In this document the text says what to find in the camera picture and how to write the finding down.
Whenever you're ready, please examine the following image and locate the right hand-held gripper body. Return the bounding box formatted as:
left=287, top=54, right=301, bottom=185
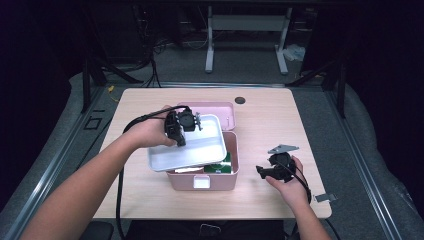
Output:
left=268, top=144, right=300, bottom=183

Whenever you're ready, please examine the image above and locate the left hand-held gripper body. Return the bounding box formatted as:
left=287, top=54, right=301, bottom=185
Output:
left=164, top=106, right=203, bottom=139

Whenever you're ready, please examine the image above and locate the white tray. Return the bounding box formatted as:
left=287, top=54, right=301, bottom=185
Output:
left=147, top=114, right=228, bottom=173

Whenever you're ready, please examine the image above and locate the green and white carton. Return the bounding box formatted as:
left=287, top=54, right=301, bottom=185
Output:
left=203, top=152, right=233, bottom=175

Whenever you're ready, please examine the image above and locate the pink storage box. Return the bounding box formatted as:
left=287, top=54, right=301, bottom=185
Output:
left=166, top=101, right=239, bottom=192

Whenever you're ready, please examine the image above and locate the person's left hand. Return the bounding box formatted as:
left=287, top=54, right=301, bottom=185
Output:
left=124, top=105, right=177, bottom=149

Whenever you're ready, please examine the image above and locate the person's right hand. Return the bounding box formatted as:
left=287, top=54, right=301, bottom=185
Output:
left=265, top=155, right=311, bottom=210

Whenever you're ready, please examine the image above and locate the black metal stand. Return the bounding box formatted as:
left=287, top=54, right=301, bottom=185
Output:
left=81, top=56, right=144, bottom=114
left=286, top=56, right=348, bottom=118

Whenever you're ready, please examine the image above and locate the person's dark clothing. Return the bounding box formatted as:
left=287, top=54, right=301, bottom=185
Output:
left=124, top=219, right=294, bottom=240

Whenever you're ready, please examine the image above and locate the crumpled white plastic bag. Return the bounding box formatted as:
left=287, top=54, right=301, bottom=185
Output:
left=283, top=43, right=307, bottom=62

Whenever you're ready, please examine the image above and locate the black chair part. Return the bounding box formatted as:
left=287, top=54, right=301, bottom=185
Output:
left=79, top=220, right=115, bottom=240

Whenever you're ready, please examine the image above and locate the right hand-held gripper cable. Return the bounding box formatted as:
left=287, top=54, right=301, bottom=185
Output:
left=276, top=159, right=313, bottom=205

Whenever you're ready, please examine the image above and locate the hand-held gripper cable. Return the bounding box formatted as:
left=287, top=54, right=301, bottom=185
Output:
left=114, top=104, right=189, bottom=240
left=276, top=159, right=313, bottom=205

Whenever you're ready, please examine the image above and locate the grey metal bracket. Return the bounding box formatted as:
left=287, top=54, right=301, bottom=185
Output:
left=313, top=193, right=338, bottom=203

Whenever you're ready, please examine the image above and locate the bundle of black cables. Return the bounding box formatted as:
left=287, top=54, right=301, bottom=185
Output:
left=133, top=36, right=168, bottom=88

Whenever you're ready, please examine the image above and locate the aluminium floor rail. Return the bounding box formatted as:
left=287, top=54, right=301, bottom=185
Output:
left=324, top=89, right=404, bottom=240
left=3, top=86, right=108, bottom=240

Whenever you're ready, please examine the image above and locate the left hand-held gripper cable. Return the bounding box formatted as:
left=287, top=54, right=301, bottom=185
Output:
left=114, top=104, right=189, bottom=240

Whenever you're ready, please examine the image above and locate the grey metal table frame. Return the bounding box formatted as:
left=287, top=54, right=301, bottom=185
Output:
left=204, top=5, right=293, bottom=75

